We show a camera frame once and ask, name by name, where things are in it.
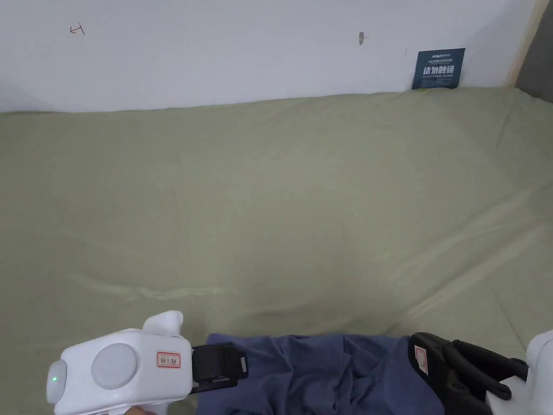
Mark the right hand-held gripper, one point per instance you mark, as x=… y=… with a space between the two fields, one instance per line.
x=540 y=389

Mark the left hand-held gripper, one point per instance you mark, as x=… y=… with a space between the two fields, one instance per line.
x=116 y=367

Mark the dark blue shirt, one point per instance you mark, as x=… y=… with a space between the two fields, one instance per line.
x=319 y=380

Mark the person's left hand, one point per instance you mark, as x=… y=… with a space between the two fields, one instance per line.
x=141 y=410

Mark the bed with pale green sheet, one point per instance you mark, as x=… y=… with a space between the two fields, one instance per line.
x=276 y=194

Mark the dark blue printed card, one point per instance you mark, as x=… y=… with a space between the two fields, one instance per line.
x=438 y=69

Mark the grey padded headboard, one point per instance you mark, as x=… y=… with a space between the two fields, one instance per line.
x=535 y=56

